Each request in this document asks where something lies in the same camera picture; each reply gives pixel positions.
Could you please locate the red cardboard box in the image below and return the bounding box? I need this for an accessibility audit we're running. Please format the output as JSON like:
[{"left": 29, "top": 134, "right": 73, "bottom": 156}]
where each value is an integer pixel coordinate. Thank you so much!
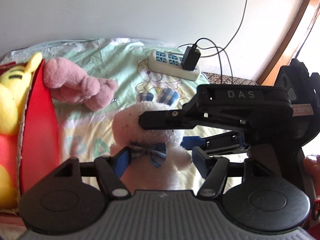
[{"left": 0, "top": 58, "right": 61, "bottom": 228}]

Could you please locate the wooden window frame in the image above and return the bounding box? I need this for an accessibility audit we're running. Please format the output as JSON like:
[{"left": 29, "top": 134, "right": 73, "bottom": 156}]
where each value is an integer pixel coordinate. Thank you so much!
[{"left": 256, "top": 0, "right": 319, "bottom": 86}]

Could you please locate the person's right hand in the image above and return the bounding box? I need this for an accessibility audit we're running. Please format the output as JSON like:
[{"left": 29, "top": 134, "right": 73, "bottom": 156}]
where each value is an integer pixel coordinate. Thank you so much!
[{"left": 302, "top": 154, "right": 320, "bottom": 221}]

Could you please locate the brown patterned mattress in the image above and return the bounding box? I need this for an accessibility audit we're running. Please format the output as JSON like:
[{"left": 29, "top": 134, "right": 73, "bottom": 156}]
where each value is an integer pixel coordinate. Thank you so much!
[{"left": 202, "top": 72, "right": 257, "bottom": 86}]

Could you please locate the black charger plug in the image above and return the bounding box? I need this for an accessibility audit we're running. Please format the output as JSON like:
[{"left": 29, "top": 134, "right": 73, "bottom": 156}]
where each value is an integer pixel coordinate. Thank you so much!
[{"left": 181, "top": 44, "right": 201, "bottom": 71}]

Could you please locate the white bunny plush blue bow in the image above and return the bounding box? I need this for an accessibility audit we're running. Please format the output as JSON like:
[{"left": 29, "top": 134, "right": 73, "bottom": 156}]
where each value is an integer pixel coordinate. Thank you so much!
[{"left": 110, "top": 88, "right": 191, "bottom": 193}]

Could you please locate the pink plush toy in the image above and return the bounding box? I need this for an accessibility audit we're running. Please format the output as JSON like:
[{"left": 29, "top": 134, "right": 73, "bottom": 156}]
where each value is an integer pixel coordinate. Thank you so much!
[{"left": 43, "top": 57, "right": 118, "bottom": 111}]

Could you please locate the white power strip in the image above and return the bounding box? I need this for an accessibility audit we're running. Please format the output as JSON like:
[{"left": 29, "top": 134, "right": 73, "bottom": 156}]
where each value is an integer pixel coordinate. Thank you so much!
[{"left": 148, "top": 50, "right": 200, "bottom": 81}]

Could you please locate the cartoon bear bed sheet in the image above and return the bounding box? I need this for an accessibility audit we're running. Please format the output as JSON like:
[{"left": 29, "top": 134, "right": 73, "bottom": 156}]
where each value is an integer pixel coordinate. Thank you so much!
[{"left": 0, "top": 37, "right": 249, "bottom": 190}]

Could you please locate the yellow tiger plush toy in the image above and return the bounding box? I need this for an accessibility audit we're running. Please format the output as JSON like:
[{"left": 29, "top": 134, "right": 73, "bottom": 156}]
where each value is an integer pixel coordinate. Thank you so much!
[{"left": 1, "top": 53, "right": 43, "bottom": 211}]

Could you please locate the white power cord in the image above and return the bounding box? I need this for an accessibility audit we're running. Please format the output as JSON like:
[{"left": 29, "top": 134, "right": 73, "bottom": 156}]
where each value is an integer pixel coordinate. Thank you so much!
[{"left": 199, "top": 0, "right": 254, "bottom": 58}]

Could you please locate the black charger cable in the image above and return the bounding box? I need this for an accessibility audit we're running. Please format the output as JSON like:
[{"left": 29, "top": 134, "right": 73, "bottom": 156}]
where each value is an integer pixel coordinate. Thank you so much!
[{"left": 178, "top": 37, "right": 234, "bottom": 85}]

